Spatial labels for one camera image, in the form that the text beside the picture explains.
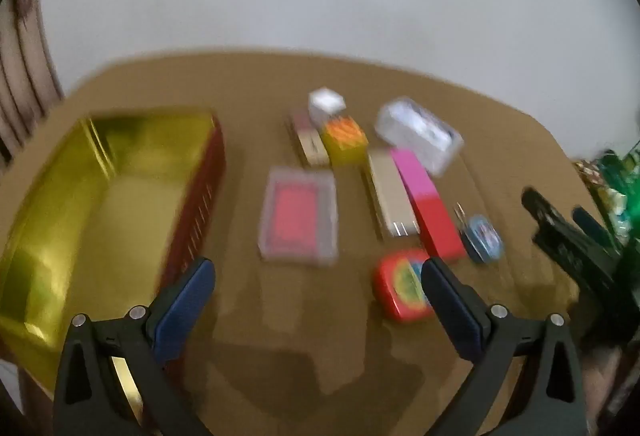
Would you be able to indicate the pink and red long box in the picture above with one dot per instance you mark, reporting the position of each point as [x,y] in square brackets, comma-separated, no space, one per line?
[430,206]

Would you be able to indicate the striped pale curtain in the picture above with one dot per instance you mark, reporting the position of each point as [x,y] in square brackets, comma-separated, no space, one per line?
[25,66]

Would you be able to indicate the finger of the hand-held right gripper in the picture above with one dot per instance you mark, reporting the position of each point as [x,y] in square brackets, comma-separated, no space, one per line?
[542,211]
[592,225]

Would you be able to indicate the small blue round tin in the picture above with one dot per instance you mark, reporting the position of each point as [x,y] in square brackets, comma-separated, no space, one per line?
[482,238]

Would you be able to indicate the gold tin box red sides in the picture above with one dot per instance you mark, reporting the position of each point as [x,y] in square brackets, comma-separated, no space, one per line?
[75,226]

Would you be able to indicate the brown slim box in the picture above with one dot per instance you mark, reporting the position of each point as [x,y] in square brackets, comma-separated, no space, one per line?
[309,141]

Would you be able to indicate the clear plastic box white contents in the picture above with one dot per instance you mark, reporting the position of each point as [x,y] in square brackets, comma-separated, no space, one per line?
[417,133]

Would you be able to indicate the beige slim box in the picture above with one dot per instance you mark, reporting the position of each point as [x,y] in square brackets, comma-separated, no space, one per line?
[392,191]

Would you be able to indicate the small white box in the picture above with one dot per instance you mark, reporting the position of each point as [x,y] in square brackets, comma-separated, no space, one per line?
[326,103]

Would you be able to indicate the red round tin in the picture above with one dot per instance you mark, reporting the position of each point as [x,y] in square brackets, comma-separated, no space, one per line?
[397,283]

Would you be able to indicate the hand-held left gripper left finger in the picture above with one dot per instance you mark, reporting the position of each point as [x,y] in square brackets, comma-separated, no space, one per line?
[184,311]

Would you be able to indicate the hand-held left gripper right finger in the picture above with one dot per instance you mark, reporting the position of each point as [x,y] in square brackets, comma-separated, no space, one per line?
[450,311]

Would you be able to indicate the yellow orange patterned box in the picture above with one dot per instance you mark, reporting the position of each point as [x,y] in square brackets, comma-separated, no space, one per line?
[345,138]

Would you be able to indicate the clear case with red cards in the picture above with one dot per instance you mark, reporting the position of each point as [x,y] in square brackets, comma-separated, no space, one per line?
[299,216]

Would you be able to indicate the green patterned object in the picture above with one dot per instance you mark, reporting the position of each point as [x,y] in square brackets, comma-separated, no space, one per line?
[615,186]

